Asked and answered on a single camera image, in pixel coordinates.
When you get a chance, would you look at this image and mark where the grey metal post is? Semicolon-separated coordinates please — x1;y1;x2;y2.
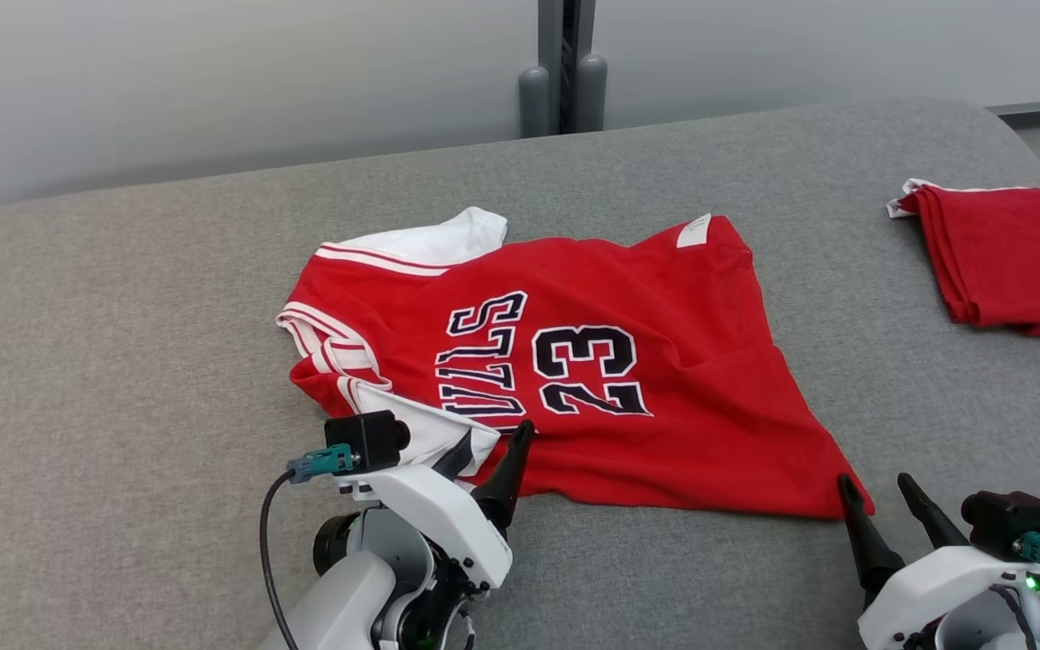
574;54;608;134

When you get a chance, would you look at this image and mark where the black left camera cable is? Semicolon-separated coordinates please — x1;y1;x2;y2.
257;469;302;650

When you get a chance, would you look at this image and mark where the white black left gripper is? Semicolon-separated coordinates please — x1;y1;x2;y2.
338;419;537;594

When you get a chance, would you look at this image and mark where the grey upright post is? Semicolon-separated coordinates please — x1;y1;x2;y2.
536;0;597;136

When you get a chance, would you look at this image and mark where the teal left camera connector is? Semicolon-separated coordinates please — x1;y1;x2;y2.
285;443;364;485

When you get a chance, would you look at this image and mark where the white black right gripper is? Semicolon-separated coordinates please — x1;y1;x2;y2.
837;471;1040;650

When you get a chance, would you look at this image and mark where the red jersey with white sleeves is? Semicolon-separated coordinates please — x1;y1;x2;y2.
275;207;876;523
886;177;1040;342

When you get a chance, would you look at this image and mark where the grey cylinder beside post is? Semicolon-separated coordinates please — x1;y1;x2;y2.
518;65;553;138

